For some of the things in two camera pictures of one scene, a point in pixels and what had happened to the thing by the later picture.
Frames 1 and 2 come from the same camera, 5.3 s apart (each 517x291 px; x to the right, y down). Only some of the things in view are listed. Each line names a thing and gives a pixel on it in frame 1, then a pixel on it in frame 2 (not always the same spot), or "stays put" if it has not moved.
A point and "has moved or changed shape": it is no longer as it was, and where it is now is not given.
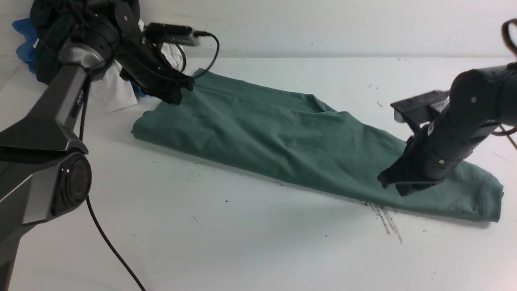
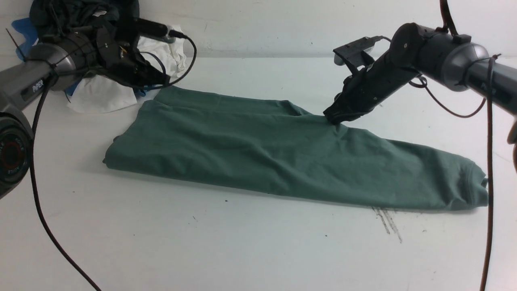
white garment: [113, 92] stays put
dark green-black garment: [55, 22] stays put
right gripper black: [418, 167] to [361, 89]
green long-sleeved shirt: [232, 121] has moved or changed shape
